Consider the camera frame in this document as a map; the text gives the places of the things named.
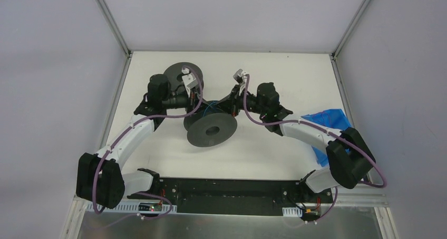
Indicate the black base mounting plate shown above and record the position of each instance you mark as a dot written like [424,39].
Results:
[235,196]

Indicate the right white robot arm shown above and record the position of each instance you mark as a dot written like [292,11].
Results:
[349,158]

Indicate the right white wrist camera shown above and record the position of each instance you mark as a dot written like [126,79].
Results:
[240,77]

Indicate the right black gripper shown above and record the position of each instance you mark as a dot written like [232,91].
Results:
[234,102]

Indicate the blue plastic bin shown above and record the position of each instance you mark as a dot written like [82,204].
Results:
[333,118]

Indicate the black cable spool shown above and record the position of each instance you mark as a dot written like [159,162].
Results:
[209,126]

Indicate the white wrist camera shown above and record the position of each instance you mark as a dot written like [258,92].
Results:
[240,77]
[189,80]

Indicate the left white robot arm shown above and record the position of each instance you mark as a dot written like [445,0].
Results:
[99,175]

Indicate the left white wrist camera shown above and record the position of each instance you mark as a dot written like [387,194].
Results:
[189,80]

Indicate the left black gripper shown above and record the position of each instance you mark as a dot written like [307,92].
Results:
[190,102]

